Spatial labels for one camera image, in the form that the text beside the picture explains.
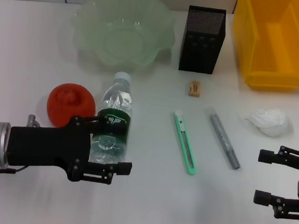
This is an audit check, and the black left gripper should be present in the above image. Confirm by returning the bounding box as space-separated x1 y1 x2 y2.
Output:
5 106 137 187

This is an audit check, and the clear green-label water bottle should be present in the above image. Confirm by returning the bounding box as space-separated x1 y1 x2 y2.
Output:
87 69 137 168

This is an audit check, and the white paper ball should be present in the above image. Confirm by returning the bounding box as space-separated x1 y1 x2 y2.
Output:
243 105 290 139

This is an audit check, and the mint green utility knife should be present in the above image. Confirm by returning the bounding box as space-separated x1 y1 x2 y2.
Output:
168 109 202 176

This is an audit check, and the grey marker pen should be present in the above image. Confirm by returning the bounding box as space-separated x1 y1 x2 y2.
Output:
201 108 246 171

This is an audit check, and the small beige eraser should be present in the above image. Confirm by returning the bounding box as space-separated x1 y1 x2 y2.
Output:
187 80 203 98

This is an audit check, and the black mesh pen holder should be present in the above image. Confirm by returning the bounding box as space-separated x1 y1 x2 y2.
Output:
178 4 229 76

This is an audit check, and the pale green wavy glass bowl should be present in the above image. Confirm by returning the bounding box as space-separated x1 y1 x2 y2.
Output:
69 0 178 74

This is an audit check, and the yellow plastic bin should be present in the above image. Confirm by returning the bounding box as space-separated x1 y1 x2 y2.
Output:
226 0 299 95

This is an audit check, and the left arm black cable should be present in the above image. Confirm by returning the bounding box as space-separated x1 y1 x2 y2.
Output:
0 163 28 177

